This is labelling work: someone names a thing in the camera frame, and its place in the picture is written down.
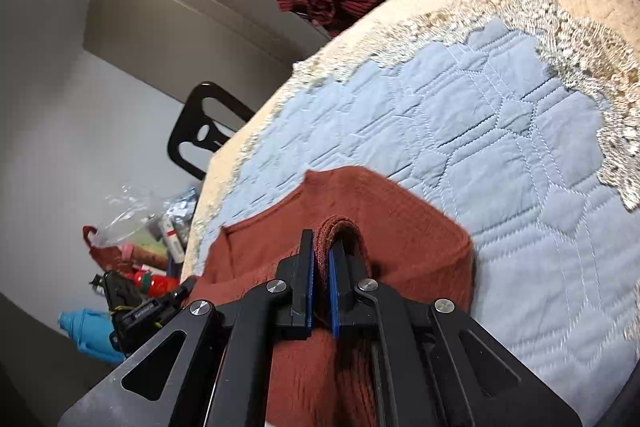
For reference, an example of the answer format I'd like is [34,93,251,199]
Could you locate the black chair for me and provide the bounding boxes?
[166,82,256,182]

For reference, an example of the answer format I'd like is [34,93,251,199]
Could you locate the tall cabinet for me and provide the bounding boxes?
[82,0,331,108]

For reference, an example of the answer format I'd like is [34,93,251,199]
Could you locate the clear plastic bag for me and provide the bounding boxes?
[95,184,201,248]

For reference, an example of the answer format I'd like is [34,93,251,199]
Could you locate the teal spray bottle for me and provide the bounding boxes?
[57,309,126,365]

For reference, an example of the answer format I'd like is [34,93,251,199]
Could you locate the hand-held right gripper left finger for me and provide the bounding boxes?
[57,229,316,427]

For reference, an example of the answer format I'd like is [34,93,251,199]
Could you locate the red reindeer bottle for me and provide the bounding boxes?
[132,271,181,298]

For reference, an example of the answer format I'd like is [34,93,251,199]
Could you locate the blue and beige quilted blanket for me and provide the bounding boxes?
[180,0,640,427]

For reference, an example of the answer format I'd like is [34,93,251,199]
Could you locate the red bag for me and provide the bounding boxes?
[82,226,131,273]

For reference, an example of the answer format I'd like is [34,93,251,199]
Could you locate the white and red box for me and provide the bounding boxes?
[160,212,193,258]

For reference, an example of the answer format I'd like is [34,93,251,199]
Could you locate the rust brown knit sweater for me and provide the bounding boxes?
[182,166,476,427]

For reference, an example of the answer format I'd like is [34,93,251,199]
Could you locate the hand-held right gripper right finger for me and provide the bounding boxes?
[327,247,583,427]

